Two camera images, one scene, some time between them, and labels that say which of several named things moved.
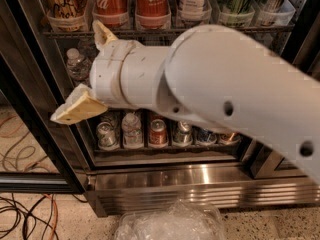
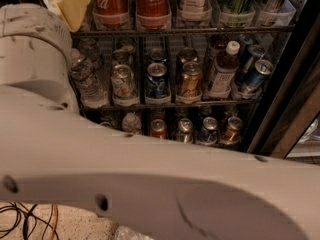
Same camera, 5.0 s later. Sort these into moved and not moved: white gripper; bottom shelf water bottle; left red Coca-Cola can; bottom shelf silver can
Moved: white gripper
Not moved: left red Coca-Cola can; bottom shelf silver can; bottom shelf water bottle
